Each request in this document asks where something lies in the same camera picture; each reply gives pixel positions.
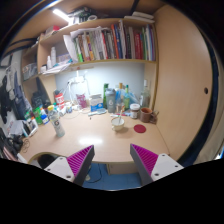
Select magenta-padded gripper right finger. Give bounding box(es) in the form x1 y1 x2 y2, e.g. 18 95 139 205
129 143 185 187

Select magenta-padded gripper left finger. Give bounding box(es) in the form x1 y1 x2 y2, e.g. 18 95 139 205
44 144 96 187

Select clear drink bottle yellow cap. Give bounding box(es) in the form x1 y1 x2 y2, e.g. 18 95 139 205
47 105 66 138

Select flat round red coaster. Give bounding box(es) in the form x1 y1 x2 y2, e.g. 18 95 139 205
133 124 147 134

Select brown mug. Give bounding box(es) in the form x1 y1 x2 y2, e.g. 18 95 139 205
139 107 158 124

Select white-lidded jar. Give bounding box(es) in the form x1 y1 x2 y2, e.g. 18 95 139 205
129 103 141 120

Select cream white mug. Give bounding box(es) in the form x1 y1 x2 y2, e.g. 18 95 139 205
110 116 126 132

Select red and white can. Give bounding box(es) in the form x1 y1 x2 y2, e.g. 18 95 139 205
54 92 65 107

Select light blue hairbrush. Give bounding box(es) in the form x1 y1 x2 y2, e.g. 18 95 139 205
87 108 108 117

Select clear glass bottle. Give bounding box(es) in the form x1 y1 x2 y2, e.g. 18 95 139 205
139 79 152 108

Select blue and white carton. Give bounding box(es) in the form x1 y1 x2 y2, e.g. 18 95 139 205
89 94 105 113

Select small green bottle yellow cap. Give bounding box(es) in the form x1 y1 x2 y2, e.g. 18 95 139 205
123 84 131 109

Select hanging dark clothes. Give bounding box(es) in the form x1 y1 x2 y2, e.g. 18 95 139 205
0 71 28 121

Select grey sports bottle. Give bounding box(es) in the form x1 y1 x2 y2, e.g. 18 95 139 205
105 88 117 114

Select wooden shelf unit with books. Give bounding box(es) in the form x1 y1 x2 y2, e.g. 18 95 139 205
20 11 158 78

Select ceiling light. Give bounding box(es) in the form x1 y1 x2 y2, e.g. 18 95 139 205
52 8 71 23

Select white wall power strip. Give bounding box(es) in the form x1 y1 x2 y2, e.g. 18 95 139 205
68 76 86 84

